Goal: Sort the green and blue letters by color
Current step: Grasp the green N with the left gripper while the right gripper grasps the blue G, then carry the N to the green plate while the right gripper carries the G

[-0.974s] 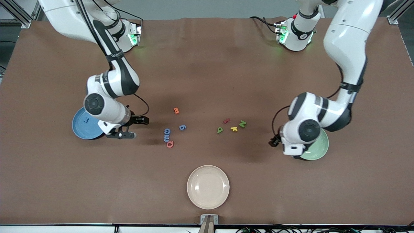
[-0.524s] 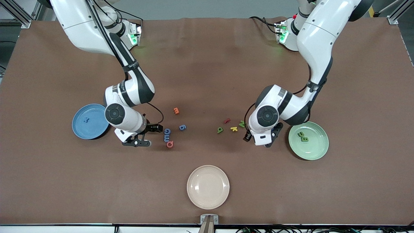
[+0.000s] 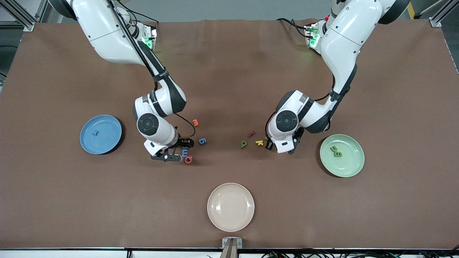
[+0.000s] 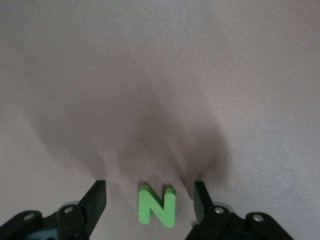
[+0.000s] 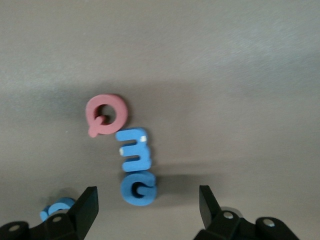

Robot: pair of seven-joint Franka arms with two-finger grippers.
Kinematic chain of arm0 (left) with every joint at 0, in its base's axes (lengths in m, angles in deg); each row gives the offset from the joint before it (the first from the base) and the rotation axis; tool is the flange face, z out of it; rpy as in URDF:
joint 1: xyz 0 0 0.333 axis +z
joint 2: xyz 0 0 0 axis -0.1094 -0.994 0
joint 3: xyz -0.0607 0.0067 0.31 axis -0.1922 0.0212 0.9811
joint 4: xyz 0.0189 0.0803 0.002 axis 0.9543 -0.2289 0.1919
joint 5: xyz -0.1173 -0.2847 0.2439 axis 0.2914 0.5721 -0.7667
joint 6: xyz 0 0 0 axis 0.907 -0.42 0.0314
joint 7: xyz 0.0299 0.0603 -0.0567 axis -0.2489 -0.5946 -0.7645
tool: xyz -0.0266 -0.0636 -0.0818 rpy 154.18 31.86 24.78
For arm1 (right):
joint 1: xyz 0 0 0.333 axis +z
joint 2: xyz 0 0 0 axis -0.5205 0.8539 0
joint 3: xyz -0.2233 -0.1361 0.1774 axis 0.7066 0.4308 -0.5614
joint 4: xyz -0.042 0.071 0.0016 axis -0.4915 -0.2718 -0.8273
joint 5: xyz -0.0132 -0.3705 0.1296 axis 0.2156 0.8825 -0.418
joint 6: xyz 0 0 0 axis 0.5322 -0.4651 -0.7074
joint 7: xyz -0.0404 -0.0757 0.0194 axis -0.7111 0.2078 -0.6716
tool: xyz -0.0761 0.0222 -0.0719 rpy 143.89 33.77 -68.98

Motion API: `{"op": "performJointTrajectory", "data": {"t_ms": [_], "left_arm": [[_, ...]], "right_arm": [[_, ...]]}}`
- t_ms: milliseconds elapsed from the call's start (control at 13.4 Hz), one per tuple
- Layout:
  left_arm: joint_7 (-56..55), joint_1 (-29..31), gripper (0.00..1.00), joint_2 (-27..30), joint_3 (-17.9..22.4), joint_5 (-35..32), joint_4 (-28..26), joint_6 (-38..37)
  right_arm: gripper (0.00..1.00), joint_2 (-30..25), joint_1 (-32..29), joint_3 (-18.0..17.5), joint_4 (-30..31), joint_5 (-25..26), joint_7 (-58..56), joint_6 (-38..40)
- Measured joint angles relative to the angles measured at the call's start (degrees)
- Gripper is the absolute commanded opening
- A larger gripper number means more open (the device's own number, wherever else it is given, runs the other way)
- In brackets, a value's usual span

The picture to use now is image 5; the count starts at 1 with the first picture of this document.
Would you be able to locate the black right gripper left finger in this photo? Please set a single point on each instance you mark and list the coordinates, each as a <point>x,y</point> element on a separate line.
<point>83,210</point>

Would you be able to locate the blue foam digit six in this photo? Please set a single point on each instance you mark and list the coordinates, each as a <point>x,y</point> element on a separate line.
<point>62,202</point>

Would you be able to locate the blue foam letter m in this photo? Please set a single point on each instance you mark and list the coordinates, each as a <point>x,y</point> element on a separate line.
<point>143,152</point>

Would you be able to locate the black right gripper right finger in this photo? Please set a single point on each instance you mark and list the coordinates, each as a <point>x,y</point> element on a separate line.
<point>210,212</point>

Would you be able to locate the pink foam letter Q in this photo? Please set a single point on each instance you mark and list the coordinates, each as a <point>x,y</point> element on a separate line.
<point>120,110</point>

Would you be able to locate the blue foam letter G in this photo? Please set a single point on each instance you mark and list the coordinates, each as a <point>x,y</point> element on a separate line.
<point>127,192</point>

